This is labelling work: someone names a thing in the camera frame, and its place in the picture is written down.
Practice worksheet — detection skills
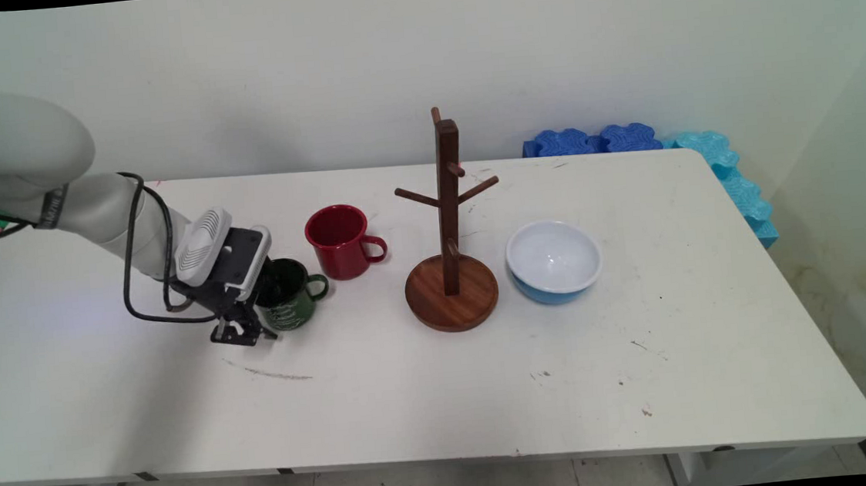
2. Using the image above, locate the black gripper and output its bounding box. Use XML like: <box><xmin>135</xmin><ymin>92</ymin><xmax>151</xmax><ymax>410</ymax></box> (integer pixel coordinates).
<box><xmin>172</xmin><ymin>271</ymin><xmax>282</xmax><ymax>352</ymax></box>

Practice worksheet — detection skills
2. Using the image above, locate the green enamel mug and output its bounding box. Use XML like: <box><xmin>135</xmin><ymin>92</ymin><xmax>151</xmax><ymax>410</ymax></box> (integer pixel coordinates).
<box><xmin>252</xmin><ymin>253</ymin><xmax>333</xmax><ymax>335</ymax></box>

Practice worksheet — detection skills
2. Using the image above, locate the red enamel mug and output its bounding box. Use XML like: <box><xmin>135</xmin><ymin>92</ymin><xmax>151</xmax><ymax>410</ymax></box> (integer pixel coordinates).
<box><xmin>302</xmin><ymin>200</ymin><xmax>391</xmax><ymax>283</ymax></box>

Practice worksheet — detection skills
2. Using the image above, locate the brown wooden mug tree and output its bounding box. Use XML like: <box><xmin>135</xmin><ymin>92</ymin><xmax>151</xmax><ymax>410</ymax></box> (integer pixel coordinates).
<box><xmin>388</xmin><ymin>102</ymin><xmax>512</xmax><ymax>336</ymax></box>

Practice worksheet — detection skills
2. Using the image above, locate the blue and white bowl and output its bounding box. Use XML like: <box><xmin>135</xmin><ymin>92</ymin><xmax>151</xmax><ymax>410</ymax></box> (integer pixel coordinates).
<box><xmin>503</xmin><ymin>216</ymin><xmax>607</xmax><ymax>308</ymax></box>

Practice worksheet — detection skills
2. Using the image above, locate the dark blue foam tile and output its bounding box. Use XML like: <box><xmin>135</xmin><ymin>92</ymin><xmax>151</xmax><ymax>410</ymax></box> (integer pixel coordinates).
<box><xmin>597</xmin><ymin>121</ymin><xmax>664</xmax><ymax>155</ymax></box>
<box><xmin>521</xmin><ymin>126</ymin><xmax>602</xmax><ymax>160</ymax></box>

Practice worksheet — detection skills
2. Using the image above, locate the light blue foam tile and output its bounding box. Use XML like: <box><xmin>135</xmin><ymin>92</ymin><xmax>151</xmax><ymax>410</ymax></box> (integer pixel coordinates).
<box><xmin>720</xmin><ymin>173</ymin><xmax>780</xmax><ymax>253</ymax></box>
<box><xmin>672</xmin><ymin>128</ymin><xmax>743</xmax><ymax>184</ymax></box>

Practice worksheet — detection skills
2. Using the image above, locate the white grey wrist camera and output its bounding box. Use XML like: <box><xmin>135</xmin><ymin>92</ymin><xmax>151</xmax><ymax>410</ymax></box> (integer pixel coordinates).
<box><xmin>170</xmin><ymin>201</ymin><xmax>278</xmax><ymax>308</ymax></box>

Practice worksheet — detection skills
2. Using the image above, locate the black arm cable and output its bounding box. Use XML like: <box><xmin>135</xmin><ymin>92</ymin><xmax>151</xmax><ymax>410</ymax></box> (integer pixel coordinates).
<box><xmin>0</xmin><ymin>165</ymin><xmax>221</xmax><ymax>340</ymax></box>

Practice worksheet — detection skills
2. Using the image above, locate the grey velcro strap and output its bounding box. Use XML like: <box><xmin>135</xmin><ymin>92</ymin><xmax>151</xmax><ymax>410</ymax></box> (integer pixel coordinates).
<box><xmin>30</xmin><ymin>182</ymin><xmax>74</xmax><ymax>232</ymax></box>

